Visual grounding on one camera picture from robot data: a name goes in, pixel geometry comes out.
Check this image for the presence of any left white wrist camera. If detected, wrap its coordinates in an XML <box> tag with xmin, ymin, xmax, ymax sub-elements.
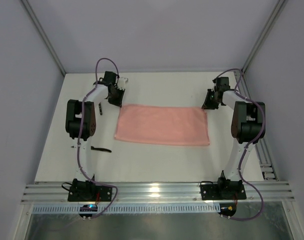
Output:
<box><xmin>117</xmin><ymin>77</ymin><xmax>129</xmax><ymax>91</ymax></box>

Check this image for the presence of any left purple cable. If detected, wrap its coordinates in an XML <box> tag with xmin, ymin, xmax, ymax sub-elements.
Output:
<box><xmin>76</xmin><ymin>57</ymin><xmax>120</xmax><ymax>219</ymax></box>

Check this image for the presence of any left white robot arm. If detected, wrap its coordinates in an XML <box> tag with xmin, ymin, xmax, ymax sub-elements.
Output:
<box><xmin>65</xmin><ymin>71</ymin><xmax>128</xmax><ymax>184</ymax></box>

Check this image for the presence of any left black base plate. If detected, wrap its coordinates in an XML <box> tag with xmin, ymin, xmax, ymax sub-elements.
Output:
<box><xmin>61</xmin><ymin>178</ymin><xmax>112</xmax><ymax>202</ymax></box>

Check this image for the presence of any small controller board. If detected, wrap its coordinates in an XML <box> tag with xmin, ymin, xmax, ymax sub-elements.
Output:
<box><xmin>79</xmin><ymin>204</ymin><xmax>98</xmax><ymax>220</ymax></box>
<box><xmin>218</xmin><ymin>202</ymin><xmax>237</xmax><ymax>219</ymax></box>

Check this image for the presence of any right side aluminium rail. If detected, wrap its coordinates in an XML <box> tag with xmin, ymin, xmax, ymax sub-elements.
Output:
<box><xmin>237</xmin><ymin>75</ymin><xmax>279</xmax><ymax>181</ymax></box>

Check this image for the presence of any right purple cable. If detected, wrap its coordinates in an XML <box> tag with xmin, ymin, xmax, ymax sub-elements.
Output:
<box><xmin>214</xmin><ymin>68</ymin><xmax>265</xmax><ymax>222</ymax></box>

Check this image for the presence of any right corner aluminium post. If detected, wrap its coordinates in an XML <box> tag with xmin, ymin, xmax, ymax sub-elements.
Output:
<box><xmin>242</xmin><ymin>0</ymin><xmax>288</xmax><ymax>73</ymax></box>

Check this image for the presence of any left small controller board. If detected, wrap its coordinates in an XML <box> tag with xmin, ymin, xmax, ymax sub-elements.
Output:
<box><xmin>79</xmin><ymin>204</ymin><xmax>98</xmax><ymax>220</ymax></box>

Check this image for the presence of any right small controller board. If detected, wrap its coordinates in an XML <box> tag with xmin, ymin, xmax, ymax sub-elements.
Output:
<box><xmin>218</xmin><ymin>202</ymin><xmax>237</xmax><ymax>219</ymax></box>

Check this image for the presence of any purple cable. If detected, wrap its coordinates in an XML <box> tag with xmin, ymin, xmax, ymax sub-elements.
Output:
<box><xmin>214</xmin><ymin>68</ymin><xmax>265</xmax><ymax>222</ymax></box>
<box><xmin>76</xmin><ymin>57</ymin><xmax>120</xmax><ymax>219</ymax></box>

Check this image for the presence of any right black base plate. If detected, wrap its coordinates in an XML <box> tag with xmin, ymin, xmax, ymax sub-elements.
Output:
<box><xmin>200</xmin><ymin>177</ymin><xmax>247</xmax><ymax>201</ymax></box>

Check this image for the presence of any aluminium rail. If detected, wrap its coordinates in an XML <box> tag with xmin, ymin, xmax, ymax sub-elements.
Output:
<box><xmin>237</xmin><ymin>75</ymin><xmax>279</xmax><ymax>181</ymax></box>
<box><xmin>21</xmin><ymin>181</ymin><xmax>294</xmax><ymax>204</ymax></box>

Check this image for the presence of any slotted cable duct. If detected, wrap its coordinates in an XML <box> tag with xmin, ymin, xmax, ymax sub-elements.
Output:
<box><xmin>32</xmin><ymin>202</ymin><xmax>219</xmax><ymax>215</ymax></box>

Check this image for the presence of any corner aluminium post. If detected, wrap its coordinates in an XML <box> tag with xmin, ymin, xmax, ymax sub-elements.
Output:
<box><xmin>20</xmin><ymin>0</ymin><xmax>67</xmax><ymax>76</ymax></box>
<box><xmin>242</xmin><ymin>0</ymin><xmax>288</xmax><ymax>73</ymax></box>

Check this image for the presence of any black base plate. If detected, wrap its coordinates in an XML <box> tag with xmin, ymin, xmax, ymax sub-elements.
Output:
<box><xmin>61</xmin><ymin>178</ymin><xmax>112</xmax><ymax>202</ymax></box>
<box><xmin>200</xmin><ymin>177</ymin><xmax>247</xmax><ymax>201</ymax></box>

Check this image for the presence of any pink cloth napkin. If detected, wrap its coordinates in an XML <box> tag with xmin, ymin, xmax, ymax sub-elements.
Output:
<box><xmin>115</xmin><ymin>104</ymin><xmax>210</xmax><ymax>147</ymax></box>

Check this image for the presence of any front aluminium rail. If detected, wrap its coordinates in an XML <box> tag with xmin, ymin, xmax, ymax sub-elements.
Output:
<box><xmin>21</xmin><ymin>181</ymin><xmax>294</xmax><ymax>204</ymax></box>

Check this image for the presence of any left corner aluminium post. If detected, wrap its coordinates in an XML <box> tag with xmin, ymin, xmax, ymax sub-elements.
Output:
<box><xmin>20</xmin><ymin>0</ymin><xmax>67</xmax><ymax>76</ymax></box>

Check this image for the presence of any black handled knife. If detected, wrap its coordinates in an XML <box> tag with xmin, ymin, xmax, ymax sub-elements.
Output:
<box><xmin>70</xmin><ymin>145</ymin><xmax>112</xmax><ymax>153</ymax></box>

